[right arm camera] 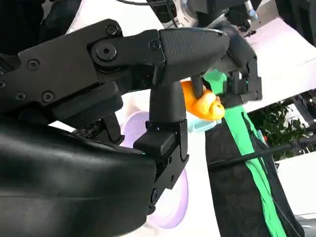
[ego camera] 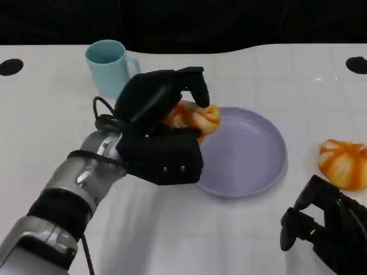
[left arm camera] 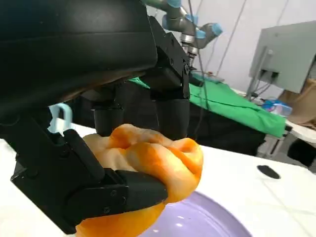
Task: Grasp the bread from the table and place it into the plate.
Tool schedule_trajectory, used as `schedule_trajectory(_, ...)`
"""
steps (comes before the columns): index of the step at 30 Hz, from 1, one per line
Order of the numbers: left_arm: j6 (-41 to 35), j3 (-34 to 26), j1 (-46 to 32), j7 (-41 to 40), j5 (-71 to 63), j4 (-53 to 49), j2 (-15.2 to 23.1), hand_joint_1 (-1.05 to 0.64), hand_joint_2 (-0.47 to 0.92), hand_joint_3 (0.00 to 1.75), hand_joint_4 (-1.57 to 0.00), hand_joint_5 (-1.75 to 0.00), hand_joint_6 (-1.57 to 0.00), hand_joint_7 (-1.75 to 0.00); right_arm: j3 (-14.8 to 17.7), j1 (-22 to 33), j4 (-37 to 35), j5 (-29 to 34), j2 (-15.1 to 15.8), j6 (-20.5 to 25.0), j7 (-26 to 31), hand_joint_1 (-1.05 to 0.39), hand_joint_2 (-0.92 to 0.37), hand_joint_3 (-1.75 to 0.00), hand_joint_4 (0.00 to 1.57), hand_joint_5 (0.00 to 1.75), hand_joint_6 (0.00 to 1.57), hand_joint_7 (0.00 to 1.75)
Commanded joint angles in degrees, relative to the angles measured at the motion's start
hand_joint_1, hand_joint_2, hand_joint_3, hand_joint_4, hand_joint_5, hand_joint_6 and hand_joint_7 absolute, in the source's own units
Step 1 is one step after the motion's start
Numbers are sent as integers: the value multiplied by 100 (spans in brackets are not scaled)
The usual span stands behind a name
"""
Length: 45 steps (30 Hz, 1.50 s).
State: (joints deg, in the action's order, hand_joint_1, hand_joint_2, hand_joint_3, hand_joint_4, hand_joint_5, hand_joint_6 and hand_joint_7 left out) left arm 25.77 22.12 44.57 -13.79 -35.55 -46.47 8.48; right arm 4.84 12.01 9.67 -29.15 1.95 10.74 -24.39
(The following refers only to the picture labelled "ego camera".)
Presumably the black hanging arm cable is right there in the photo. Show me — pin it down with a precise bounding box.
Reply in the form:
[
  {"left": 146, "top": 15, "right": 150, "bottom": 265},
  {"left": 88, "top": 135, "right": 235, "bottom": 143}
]
[{"left": 81, "top": 233, "right": 96, "bottom": 275}]

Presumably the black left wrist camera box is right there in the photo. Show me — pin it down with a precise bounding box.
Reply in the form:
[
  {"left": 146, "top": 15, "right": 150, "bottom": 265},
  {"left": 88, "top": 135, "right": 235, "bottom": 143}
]
[{"left": 116, "top": 130, "right": 205, "bottom": 186}]

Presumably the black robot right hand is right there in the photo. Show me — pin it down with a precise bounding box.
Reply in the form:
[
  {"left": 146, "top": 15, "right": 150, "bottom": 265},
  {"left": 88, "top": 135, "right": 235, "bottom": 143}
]
[{"left": 280, "top": 174, "right": 367, "bottom": 275}]

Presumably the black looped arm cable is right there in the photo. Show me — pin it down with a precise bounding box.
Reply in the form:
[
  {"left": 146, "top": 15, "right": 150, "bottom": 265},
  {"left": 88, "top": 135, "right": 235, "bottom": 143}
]
[{"left": 92, "top": 96, "right": 127, "bottom": 134}]

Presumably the orange and white bread roll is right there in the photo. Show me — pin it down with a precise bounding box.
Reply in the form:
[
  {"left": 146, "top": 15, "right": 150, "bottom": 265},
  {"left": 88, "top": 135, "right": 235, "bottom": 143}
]
[
  {"left": 318, "top": 139, "right": 367, "bottom": 191},
  {"left": 163, "top": 100, "right": 221, "bottom": 144}
]

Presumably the pale green mug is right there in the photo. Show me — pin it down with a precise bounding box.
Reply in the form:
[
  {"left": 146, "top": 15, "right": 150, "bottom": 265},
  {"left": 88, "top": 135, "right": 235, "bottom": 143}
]
[{"left": 84, "top": 40, "right": 141, "bottom": 100}]

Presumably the lilac plate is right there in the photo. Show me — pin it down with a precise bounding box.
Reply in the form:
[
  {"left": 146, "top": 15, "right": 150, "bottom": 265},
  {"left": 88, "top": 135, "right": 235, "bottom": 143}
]
[{"left": 194, "top": 106, "right": 288, "bottom": 201}]

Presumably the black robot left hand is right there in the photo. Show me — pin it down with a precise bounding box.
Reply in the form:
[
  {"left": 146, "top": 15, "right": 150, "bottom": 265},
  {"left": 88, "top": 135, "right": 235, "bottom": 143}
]
[{"left": 114, "top": 66, "right": 212, "bottom": 140}]

